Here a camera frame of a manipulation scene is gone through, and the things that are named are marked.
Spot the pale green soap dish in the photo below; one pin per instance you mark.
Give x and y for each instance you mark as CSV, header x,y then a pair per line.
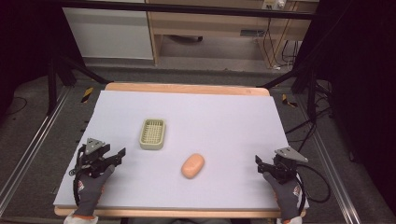
x,y
152,134

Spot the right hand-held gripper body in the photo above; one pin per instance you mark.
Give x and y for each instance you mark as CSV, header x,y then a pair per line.
x,y
288,163

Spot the white power strip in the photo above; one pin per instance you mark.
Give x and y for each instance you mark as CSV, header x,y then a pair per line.
x,y
274,4

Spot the wooden desk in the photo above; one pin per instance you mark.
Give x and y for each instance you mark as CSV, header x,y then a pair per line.
x,y
218,28

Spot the yellow black striped marker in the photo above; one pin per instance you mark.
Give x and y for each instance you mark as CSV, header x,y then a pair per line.
x,y
288,101
87,94

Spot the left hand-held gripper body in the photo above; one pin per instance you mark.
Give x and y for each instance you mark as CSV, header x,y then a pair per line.
x,y
93,155

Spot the black metal stand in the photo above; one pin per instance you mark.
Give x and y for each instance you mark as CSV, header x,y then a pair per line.
x,y
306,81
62,71

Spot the black crossbar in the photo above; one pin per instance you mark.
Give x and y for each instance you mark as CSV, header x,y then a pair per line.
x,y
186,8

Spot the white table mat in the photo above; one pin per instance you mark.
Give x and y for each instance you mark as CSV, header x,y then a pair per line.
x,y
199,124

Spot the person's right hand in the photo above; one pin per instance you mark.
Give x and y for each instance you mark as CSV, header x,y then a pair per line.
x,y
286,196

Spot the wooden table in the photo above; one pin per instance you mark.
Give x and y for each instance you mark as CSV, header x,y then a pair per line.
x,y
186,88

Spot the aluminium floor rail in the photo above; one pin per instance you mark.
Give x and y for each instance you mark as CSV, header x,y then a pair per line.
x,y
334,174
34,143

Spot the white cabinet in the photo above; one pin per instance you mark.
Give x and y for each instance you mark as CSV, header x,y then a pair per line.
x,y
109,34

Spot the person's left hand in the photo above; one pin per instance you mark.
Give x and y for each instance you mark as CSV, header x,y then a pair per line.
x,y
91,191

